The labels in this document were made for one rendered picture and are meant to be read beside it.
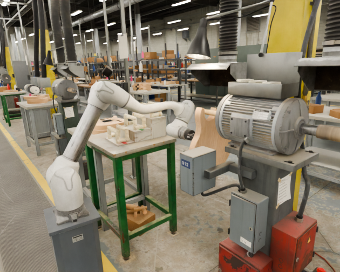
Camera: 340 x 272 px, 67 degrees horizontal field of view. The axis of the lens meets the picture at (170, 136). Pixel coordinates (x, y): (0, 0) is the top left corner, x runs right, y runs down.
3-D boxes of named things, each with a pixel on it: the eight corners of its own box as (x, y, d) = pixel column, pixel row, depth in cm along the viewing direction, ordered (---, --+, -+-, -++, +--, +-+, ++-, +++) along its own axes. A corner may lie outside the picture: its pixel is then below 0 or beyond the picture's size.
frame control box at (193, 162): (244, 203, 126) (247, 154, 119) (215, 221, 113) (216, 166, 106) (208, 186, 144) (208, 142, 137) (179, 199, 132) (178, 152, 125)
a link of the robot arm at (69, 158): (44, 191, 151) (39, 178, 169) (70, 198, 161) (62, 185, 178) (102, 76, 156) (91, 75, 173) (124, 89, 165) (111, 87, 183)
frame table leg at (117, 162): (130, 258, 211) (122, 156, 186) (124, 262, 207) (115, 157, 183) (127, 255, 215) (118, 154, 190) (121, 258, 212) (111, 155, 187)
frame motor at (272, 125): (311, 150, 122) (318, 95, 115) (281, 164, 106) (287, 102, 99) (239, 134, 153) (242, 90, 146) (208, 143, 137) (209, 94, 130)
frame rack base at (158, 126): (167, 135, 223) (165, 116, 218) (151, 139, 214) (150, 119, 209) (150, 130, 244) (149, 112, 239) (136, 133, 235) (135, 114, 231)
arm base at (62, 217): (58, 229, 137) (56, 220, 135) (52, 210, 155) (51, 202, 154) (92, 218, 146) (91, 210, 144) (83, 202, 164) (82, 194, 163)
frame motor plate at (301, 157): (318, 158, 119) (319, 150, 118) (293, 172, 105) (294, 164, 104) (251, 142, 146) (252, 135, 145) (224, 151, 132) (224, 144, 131)
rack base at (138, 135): (152, 138, 215) (151, 128, 212) (135, 143, 205) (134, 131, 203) (136, 133, 236) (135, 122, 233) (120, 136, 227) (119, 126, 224)
